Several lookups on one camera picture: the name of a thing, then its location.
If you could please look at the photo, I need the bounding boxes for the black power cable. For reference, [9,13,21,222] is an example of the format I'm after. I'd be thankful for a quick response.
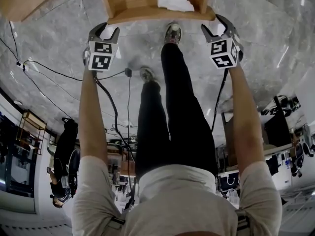
[23,59,127,81]

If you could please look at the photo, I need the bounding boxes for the wooden drawer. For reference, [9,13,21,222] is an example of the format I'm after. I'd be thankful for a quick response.
[98,0,216,26]

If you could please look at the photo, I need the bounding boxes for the person's shoe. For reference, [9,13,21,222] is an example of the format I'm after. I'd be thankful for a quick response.
[163,22,183,45]
[139,66,157,84]

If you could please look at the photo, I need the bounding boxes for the black wheeled device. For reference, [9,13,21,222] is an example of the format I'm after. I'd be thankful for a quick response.
[260,94,302,117]

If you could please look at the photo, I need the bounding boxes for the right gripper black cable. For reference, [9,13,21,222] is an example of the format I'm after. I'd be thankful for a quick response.
[210,68,230,133]

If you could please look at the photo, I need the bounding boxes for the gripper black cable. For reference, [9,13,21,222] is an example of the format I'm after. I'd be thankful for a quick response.
[210,68,230,133]
[92,71,137,162]

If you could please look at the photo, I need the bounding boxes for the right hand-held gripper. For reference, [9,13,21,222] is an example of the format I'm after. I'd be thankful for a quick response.
[200,13,245,70]

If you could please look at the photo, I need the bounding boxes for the white power strip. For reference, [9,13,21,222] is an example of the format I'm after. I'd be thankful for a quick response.
[14,59,30,73]

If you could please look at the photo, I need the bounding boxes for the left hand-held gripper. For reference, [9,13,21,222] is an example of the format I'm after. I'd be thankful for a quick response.
[84,22,121,73]

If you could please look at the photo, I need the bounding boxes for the black floor cable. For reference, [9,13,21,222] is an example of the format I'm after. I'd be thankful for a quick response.
[8,20,21,64]
[0,37,19,62]
[23,69,74,119]

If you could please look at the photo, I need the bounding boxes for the yellow metal shelf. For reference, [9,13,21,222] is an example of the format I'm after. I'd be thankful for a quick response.
[15,109,48,156]

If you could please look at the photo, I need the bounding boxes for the person's left forearm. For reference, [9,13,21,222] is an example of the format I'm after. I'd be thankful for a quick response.
[78,67,109,162]

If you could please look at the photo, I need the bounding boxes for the person's left shoe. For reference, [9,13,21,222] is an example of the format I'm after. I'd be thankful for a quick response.
[139,66,157,84]

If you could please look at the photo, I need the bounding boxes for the person's right shoe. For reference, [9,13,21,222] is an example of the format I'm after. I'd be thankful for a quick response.
[163,22,183,45]

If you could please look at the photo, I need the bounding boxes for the person's grey shirt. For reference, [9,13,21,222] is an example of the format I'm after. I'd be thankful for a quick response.
[70,155,283,236]

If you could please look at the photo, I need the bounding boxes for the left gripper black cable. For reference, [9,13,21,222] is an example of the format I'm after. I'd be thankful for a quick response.
[92,71,137,162]

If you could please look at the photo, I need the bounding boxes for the person's right forearm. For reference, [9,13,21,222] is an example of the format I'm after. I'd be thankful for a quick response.
[227,65,266,175]

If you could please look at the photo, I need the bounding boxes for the person's black trousers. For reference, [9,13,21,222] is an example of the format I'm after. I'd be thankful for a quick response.
[135,43,219,182]

